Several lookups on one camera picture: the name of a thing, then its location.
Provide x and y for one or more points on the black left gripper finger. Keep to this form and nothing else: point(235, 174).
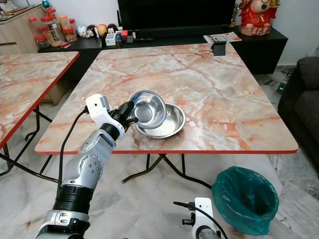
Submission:
point(128, 105)
point(131, 119)

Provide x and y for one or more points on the deep steel bowl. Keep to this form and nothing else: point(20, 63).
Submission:
point(152, 108)

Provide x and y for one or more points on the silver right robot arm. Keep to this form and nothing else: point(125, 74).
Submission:
point(208, 234)

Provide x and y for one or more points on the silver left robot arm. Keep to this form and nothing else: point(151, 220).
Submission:
point(89, 169)

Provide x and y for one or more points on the shallow wide steel dish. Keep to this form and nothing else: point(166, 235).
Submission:
point(174, 124)

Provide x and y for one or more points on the bin with green bag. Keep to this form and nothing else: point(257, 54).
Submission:
point(246, 199)

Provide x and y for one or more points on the small white box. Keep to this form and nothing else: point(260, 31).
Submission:
point(110, 39)

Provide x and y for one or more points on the small red object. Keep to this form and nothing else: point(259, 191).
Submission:
point(124, 33)

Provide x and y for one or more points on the large marble-print folding table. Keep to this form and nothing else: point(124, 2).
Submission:
point(204, 84)

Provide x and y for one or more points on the small dark figurine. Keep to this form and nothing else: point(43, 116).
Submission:
point(111, 28)
point(91, 31)

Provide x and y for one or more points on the small yellow figurine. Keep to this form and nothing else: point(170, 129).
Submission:
point(101, 30)

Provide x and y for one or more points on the small white figurine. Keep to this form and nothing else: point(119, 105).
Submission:
point(82, 31)

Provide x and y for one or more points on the small red-lidded jar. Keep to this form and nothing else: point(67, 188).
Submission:
point(70, 36)
point(42, 42)

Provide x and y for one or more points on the marble-print folding table with spoon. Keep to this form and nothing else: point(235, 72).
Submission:
point(30, 79)

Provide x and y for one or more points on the black television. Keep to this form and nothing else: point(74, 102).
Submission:
point(177, 14)

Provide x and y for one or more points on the jar with orange contents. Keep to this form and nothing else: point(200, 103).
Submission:
point(66, 22)

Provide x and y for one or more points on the tall clear red-lidded jar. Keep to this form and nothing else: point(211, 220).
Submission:
point(53, 31)

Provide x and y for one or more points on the black table clamp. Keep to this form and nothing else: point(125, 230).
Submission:
point(220, 49)

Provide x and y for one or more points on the printed magazine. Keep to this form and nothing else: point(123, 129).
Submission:
point(222, 38)

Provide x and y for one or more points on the blue ball ornament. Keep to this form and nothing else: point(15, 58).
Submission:
point(46, 5)

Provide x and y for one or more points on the light wooden cabinet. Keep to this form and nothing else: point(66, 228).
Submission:
point(15, 35)

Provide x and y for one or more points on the black television cabinet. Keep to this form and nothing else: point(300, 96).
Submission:
point(264, 50)

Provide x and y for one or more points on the power strip with green light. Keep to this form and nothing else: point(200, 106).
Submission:
point(280, 88)

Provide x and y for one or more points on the red festive figurine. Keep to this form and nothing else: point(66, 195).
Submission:
point(256, 19)

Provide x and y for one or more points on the dark sofa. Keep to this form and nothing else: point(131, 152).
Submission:
point(301, 99)

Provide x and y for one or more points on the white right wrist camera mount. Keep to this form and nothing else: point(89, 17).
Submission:
point(204, 208)

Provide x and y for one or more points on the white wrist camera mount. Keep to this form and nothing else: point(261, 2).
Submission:
point(204, 208)
point(95, 104)

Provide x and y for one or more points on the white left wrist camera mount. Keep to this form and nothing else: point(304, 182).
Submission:
point(95, 104)

